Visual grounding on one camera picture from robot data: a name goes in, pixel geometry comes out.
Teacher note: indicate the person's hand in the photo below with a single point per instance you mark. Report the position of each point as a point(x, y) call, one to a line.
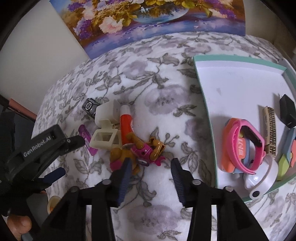
point(19, 225)

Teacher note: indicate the cream hair claw clip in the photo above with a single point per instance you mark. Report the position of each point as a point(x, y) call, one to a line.
point(107, 137)

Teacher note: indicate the gold black patterned lighter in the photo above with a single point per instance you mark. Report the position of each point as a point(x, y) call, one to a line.
point(269, 130)

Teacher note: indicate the floral grey blanket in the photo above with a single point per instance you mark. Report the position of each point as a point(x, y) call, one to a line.
point(157, 79)

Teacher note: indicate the white charger adapter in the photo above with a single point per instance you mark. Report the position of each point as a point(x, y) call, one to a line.
point(108, 111)

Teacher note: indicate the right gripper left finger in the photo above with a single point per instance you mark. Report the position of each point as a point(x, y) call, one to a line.
point(67, 221)

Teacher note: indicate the orange red tube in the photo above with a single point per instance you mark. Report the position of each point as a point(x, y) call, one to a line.
point(126, 123)

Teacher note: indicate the teal white tray box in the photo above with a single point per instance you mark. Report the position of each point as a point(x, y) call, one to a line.
point(240, 87)

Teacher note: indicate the pink smart watch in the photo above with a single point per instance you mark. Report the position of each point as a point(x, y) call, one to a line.
point(242, 147)

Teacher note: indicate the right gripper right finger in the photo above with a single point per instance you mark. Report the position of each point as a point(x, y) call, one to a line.
point(234, 219)

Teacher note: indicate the white smart watch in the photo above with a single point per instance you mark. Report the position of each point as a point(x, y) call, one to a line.
point(258, 184)

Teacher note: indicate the flower painting canvas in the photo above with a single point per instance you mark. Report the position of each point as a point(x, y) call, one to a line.
point(101, 26)

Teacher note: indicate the black cube charger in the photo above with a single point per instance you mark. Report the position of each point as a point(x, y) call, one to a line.
point(287, 111)

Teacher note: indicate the black toy car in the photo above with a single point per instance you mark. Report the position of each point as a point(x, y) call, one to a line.
point(90, 106)

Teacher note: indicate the pink dog toy figure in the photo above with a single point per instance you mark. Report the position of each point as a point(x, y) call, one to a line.
point(140, 153)

